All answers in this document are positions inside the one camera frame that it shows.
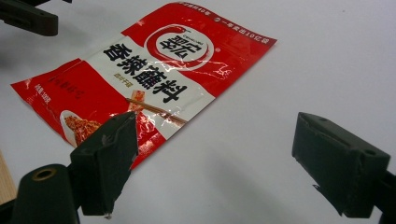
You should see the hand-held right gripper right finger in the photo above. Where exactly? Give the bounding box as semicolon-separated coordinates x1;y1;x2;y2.
291;111;392;219

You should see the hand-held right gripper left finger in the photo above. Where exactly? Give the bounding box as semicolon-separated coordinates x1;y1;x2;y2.
69;111;140;217

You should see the red and white seasoning packet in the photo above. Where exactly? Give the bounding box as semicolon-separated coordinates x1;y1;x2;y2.
10;1;278;171

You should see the light wooden board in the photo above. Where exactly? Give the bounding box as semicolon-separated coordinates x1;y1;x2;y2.
0;150;18;205

